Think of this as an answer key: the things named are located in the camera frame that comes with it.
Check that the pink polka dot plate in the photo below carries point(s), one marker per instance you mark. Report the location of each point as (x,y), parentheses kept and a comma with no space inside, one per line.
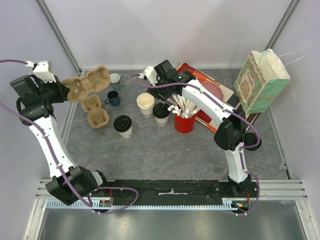
(214,90)

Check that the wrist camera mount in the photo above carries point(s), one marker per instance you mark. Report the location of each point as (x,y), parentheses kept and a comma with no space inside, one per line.
(149,74)
(42,70)

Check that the stack of black lids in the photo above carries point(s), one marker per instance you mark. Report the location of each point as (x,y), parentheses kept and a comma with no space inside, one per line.
(250,138)

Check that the dark blue ceramic mug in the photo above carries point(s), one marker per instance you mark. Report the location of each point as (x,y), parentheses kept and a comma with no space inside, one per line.
(113,98)

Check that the green paper gift bag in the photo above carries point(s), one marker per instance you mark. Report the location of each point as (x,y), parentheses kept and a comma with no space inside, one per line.
(261,79)

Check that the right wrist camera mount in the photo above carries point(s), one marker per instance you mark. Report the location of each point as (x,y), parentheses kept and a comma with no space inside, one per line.
(149,74)

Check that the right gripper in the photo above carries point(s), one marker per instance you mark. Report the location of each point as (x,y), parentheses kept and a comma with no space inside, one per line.
(160,91)

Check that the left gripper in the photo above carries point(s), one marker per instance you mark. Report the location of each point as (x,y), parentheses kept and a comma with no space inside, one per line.
(62,91)

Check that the single cardboard cup carrier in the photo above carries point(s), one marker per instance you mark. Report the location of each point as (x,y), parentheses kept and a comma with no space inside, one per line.
(97,117)

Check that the white grey ceramic mug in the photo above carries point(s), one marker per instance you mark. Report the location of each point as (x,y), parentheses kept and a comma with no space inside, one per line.
(116,81)

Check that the red cup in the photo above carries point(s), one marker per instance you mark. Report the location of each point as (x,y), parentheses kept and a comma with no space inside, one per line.
(184,125)

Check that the aluminium frame rail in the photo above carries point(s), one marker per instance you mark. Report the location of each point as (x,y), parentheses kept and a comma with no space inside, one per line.
(43,7)

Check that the white stir sticks bundle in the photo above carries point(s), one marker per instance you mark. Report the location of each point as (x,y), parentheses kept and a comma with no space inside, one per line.
(182,107)

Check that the colourful magazine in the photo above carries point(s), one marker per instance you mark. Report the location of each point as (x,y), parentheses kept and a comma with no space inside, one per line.
(229,95)

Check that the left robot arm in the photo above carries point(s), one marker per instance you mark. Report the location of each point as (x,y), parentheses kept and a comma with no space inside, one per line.
(69,182)

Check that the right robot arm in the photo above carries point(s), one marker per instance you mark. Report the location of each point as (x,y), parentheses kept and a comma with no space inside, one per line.
(164,80)

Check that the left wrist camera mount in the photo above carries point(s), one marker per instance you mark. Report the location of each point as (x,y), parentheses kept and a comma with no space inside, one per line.
(42,70)

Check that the single white paper cup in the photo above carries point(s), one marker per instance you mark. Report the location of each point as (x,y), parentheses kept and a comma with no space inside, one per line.
(126,134)

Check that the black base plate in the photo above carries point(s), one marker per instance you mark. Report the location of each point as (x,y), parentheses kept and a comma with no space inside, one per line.
(199,187)

